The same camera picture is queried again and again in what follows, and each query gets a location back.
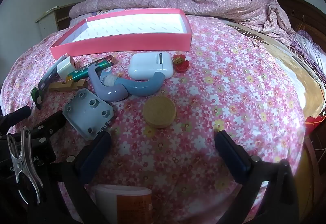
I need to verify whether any blue purple curved plastic piece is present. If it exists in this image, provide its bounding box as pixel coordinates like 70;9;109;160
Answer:
88;63;165;102

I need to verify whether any dark flat pack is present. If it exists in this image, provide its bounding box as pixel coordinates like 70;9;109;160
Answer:
38;54;70;92

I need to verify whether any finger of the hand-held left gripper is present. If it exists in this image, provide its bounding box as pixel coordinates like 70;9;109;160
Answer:
0;106;31;128
28;111;68;146

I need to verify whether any dark wooden headboard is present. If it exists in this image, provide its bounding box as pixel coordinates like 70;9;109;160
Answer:
267;0;326;34

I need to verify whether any white jar with orange label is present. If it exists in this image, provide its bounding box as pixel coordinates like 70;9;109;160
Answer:
92;185;153;224

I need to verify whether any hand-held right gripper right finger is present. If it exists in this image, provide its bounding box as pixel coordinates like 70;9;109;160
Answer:
215;131;300;224

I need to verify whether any white charger plug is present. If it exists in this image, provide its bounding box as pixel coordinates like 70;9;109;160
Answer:
56;55;76;79

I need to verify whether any small red toy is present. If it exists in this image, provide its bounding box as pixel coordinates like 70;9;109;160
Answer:
173;54;190;72

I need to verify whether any grey plastic plate with pegs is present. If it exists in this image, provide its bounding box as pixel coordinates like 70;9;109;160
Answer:
62;88;114;141

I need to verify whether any purple floral quilt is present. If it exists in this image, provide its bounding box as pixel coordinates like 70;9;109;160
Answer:
69;0;300;46

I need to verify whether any white earbud case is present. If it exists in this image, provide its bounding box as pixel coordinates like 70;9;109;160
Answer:
128;51;174;81

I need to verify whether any wooden nightstand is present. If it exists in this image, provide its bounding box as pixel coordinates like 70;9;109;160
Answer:
35;3;82;40

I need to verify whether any red cloth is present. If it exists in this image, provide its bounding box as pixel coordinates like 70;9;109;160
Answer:
304;115;326;135

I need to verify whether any round yellow lid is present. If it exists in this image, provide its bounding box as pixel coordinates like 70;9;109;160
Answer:
143;96;177;128

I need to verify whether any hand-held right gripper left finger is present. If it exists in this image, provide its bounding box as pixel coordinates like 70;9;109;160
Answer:
55;131;112;224

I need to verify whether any green cartoon lighter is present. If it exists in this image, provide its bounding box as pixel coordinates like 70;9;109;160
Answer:
67;55;118;81

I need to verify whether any notched wooden strip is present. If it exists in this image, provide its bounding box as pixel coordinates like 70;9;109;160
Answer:
48;79;86;92

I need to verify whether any green penguin toy clip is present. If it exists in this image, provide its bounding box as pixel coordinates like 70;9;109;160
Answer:
31;87;44;110

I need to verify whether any pink floral bed sheet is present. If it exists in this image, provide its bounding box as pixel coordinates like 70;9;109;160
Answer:
0;14;306;224

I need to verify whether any purple satin pillow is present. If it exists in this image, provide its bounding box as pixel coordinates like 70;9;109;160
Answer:
297;29;326;67

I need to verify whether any pink cardboard box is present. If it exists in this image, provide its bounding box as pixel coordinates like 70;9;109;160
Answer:
50;8;193;60

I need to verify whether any silver metal spring clip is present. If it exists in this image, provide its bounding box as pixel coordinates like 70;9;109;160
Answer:
7;126;44;205

